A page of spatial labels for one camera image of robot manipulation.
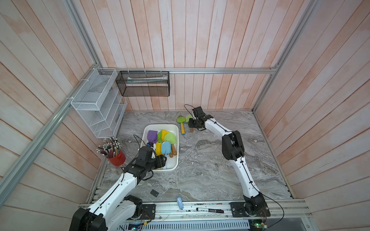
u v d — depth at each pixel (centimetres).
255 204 64
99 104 68
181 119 113
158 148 95
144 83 104
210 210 73
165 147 95
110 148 78
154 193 80
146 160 64
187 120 110
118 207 57
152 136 101
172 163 92
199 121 84
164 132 104
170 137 102
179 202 75
